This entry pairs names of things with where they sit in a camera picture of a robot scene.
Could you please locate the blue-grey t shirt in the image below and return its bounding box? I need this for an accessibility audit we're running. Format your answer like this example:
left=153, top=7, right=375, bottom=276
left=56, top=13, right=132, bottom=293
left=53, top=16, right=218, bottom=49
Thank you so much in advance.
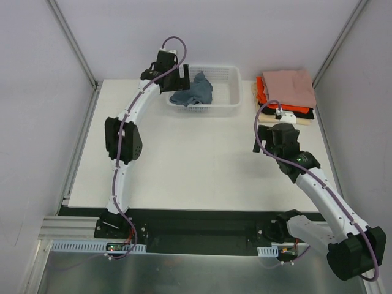
left=169, top=71, right=213, bottom=107

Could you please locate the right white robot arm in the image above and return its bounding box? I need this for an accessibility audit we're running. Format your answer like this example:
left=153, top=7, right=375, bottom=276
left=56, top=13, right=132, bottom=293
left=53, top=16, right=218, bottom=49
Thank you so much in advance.
left=253, top=123, right=386, bottom=282

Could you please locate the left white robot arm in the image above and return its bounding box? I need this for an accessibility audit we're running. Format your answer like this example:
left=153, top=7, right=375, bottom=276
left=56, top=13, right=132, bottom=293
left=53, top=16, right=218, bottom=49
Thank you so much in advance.
left=94, top=48, right=190, bottom=238

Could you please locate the black folded t shirt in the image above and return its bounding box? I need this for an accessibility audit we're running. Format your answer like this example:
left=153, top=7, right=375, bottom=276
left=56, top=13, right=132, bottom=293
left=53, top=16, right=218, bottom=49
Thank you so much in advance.
left=258, top=102, right=315, bottom=121

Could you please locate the cream folded t shirt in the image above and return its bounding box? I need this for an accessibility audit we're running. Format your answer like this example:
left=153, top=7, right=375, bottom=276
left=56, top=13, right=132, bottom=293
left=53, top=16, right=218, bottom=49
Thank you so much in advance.
left=251, top=82, right=312, bottom=126

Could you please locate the orange folded t shirt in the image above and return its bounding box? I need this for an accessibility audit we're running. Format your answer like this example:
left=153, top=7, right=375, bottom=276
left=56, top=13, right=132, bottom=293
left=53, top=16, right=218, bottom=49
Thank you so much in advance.
left=255, top=76, right=309, bottom=114

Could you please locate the pink folded t shirt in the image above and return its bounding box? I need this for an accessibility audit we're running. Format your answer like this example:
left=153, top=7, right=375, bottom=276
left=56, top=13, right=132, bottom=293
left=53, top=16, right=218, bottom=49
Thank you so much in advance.
left=262, top=69, right=317, bottom=108

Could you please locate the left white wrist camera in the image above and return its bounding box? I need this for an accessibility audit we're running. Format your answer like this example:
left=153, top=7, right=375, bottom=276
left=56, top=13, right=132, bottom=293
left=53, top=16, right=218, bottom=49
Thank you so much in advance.
left=159, top=48, right=177, bottom=55

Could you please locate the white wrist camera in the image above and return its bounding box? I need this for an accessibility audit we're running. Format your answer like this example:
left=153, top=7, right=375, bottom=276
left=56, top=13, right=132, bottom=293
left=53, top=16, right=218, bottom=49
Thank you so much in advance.
left=275, top=108, right=296, bottom=124
left=159, top=48, right=177, bottom=55

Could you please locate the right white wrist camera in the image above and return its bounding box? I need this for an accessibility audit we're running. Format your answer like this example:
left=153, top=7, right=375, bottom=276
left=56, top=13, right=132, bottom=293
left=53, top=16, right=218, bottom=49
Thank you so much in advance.
left=275, top=108, right=296, bottom=124

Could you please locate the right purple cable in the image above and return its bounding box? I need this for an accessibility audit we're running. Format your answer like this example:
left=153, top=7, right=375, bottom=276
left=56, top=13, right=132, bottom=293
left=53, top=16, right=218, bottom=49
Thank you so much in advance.
left=254, top=99, right=380, bottom=282

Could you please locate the purple cable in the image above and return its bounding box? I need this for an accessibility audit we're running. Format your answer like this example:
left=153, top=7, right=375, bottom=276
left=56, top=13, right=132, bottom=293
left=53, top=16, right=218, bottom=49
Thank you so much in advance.
left=104, top=36, right=188, bottom=262
left=254, top=99, right=380, bottom=282

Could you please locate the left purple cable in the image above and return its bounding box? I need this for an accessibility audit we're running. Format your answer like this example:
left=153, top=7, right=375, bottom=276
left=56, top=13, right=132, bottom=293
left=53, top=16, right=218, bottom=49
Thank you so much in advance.
left=104, top=36, right=188, bottom=262

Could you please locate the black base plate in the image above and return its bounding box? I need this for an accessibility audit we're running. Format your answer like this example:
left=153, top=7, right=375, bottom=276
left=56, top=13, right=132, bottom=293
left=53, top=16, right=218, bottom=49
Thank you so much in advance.
left=59, top=207, right=298, bottom=256

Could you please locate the right slotted cable duct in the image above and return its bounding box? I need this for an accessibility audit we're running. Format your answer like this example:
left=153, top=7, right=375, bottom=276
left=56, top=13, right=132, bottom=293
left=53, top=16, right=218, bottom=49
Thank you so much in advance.
left=257, top=246, right=279, bottom=258

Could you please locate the slotted cable duct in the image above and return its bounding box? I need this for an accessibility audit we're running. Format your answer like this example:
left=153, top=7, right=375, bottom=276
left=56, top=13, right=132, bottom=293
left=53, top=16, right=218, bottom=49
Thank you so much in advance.
left=51, top=240, right=147, bottom=254
left=257, top=246, right=279, bottom=258

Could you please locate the left aluminium frame post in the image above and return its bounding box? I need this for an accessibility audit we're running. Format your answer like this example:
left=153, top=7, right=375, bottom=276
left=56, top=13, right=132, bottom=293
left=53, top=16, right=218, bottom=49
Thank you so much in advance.
left=45, top=0, right=99, bottom=90

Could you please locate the aluminium frame post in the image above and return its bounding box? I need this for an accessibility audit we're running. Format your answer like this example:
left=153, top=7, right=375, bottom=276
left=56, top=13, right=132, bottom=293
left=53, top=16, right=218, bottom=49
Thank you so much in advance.
left=312, top=0, right=370, bottom=89
left=45, top=0, right=99, bottom=90

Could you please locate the right aluminium frame post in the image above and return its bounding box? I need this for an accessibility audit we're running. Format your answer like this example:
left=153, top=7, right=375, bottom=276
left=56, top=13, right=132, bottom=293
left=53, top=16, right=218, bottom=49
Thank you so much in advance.
left=312, top=0, right=370, bottom=89

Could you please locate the aluminium front rail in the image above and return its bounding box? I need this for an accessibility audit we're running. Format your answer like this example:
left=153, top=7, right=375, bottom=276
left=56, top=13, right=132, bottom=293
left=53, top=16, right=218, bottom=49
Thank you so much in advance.
left=38, top=216, right=98, bottom=239

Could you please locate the left slotted cable duct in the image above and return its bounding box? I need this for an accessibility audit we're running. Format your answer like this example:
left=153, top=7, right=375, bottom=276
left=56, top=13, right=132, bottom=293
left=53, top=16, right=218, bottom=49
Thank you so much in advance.
left=51, top=240, right=147, bottom=254

